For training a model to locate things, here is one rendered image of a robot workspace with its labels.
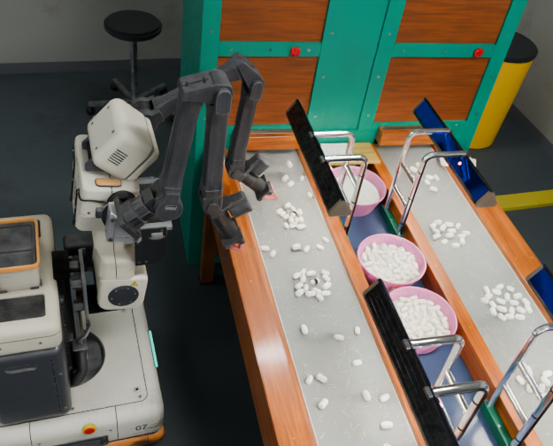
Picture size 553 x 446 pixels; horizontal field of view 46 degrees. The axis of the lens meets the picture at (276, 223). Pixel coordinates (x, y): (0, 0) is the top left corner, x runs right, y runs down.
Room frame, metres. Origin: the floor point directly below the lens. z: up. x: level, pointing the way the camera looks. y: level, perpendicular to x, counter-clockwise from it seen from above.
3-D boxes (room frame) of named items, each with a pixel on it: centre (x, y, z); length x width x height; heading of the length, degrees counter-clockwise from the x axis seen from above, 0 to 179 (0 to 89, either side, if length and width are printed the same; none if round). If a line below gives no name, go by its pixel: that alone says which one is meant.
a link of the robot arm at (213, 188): (1.46, 0.20, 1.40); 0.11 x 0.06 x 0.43; 24
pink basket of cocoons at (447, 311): (1.56, -0.55, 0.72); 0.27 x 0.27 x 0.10
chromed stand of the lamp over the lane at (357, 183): (2.01, -0.18, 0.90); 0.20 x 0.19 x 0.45; 20
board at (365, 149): (2.45, -0.24, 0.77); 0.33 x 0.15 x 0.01; 110
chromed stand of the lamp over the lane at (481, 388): (1.10, -0.51, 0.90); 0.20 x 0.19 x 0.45; 20
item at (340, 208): (1.99, -0.10, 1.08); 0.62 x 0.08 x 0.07; 20
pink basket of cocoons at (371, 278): (1.83, -0.46, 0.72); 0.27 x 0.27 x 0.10
